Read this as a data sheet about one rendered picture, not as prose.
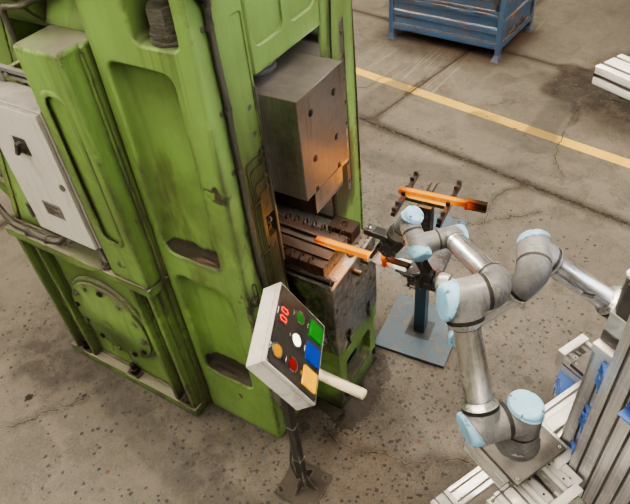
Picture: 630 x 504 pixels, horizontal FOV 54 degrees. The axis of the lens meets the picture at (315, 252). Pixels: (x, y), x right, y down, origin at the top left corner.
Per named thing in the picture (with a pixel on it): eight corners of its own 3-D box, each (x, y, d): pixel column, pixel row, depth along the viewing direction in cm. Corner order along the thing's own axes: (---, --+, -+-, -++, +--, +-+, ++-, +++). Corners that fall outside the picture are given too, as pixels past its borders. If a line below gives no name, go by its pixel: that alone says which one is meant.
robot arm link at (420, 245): (444, 248, 215) (433, 222, 219) (413, 256, 214) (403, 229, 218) (439, 258, 222) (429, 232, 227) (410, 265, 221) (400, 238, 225)
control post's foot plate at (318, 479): (335, 475, 288) (334, 466, 282) (311, 517, 275) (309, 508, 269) (296, 455, 297) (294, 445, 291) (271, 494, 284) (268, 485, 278)
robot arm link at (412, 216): (410, 224, 216) (402, 203, 219) (396, 239, 225) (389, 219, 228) (429, 223, 219) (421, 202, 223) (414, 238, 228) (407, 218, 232)
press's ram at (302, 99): (358, 145, 243) (354, 49, 215) (307, 201, 220) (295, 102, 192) (271, 123, 260) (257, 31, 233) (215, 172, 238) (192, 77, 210)
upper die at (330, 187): (343, 184, 241) (342, 164, 235) (317, 214, 229) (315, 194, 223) (256, 158, 259) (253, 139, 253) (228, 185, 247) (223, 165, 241)
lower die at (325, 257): (347, 249, 266) (346, 235, 260) (324, 279, 254) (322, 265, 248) (268, 222, 283) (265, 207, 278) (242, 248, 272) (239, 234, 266)
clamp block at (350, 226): (361, 232, 273) (360, 221, 268) (351, 244, 268) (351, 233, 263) (337, 225, 278) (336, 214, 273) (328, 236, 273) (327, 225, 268)
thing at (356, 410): (413, 365, 329) (413, 364, 328) (362, 453, 295) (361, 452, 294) (348, 338, 346) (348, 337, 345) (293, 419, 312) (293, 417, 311)
